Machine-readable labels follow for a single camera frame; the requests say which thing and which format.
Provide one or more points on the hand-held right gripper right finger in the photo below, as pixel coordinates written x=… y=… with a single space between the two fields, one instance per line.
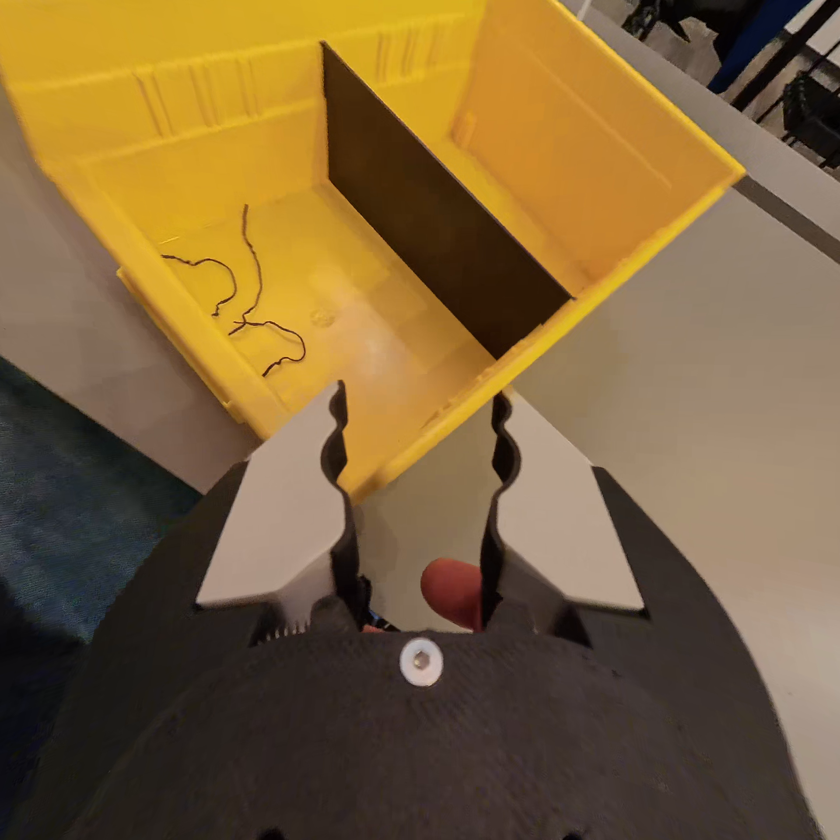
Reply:
x=564 y=531

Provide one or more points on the black power strip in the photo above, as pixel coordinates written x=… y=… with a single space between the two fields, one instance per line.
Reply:
x=814 y=111

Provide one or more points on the blue office chair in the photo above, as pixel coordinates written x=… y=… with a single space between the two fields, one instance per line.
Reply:
x=754 y=39

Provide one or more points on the yellow plastic bin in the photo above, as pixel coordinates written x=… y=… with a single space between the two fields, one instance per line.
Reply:
x=394 y=328

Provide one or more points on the black loose thread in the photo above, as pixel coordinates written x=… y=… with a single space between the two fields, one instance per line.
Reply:
x=253 y=243
x=216 y=262

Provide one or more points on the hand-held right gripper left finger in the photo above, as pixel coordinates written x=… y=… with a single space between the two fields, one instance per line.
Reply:
x=275 y=525

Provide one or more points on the person's jeans leg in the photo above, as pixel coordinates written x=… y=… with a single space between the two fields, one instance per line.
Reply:
x=79 y=492

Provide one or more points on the black bin divider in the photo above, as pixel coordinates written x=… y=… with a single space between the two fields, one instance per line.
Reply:
x=426 y=197

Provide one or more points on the person's right hand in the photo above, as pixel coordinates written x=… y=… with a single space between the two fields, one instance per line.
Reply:
x=453 y=590

